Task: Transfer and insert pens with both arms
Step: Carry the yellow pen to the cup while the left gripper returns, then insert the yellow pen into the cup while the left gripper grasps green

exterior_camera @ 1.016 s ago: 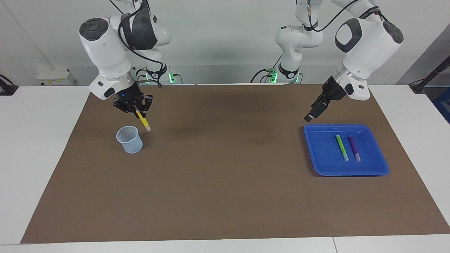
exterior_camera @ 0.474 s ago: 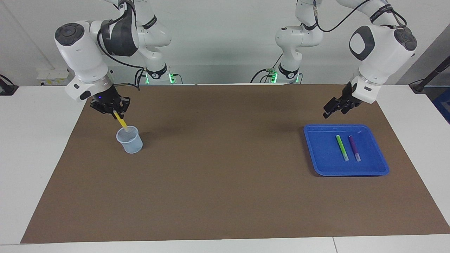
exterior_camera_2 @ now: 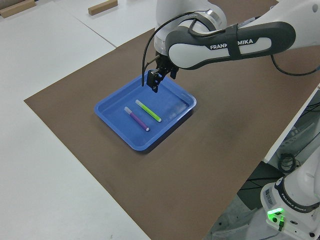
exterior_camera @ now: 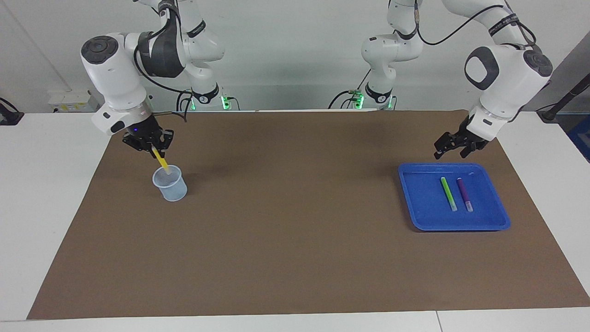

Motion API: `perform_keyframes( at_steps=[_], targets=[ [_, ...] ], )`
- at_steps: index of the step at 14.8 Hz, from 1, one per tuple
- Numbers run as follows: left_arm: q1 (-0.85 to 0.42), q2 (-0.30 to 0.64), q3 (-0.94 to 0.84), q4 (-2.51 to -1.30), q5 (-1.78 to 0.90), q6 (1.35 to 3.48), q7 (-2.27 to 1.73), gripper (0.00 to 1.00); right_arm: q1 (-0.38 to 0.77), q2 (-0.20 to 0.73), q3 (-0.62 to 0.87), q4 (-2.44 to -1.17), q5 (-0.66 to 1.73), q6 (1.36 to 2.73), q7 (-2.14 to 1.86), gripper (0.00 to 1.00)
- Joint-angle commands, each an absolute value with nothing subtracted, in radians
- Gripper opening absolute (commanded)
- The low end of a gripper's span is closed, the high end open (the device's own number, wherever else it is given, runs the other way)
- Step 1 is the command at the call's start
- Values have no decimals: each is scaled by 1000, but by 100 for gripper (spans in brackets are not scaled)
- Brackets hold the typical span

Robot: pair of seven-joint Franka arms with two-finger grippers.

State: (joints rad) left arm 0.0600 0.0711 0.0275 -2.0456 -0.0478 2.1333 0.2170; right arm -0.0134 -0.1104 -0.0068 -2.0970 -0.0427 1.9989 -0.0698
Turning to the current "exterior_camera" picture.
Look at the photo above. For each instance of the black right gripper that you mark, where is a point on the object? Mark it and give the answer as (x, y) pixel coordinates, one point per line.
(145, 131)

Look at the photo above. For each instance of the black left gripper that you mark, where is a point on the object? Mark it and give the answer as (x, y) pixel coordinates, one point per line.
(470, 133)

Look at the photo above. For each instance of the yellow pen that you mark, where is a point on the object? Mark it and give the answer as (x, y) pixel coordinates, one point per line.
(161, 161)

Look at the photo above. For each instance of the purple pen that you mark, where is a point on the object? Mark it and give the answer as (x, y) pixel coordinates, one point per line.
(463, 191)

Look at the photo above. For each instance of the green pen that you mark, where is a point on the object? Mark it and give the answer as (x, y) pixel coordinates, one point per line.
(448, 192)

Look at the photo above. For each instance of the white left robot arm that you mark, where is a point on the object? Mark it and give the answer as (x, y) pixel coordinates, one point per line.
(507, 87)

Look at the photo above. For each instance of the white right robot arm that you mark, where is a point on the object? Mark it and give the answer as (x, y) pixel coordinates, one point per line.
(115, 78)

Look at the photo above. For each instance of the translucent plastic cup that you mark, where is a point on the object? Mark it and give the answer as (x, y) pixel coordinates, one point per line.
(173, 191)

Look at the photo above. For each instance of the blue plastic tray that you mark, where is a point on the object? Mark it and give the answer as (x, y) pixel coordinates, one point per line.
(488, 216)

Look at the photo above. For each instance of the white power strip box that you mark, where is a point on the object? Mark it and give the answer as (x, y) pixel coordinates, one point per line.
(69, 99)

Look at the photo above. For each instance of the black stand pole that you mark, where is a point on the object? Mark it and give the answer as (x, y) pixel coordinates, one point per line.
(564, 102)

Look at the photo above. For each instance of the blue crate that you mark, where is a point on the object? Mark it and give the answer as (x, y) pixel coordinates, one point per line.
(581, 138)

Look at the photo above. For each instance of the brown table mat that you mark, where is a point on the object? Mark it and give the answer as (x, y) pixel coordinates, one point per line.
(295, 253)

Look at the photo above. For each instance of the black clamp mount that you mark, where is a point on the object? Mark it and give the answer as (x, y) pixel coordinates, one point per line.
(9, 117)

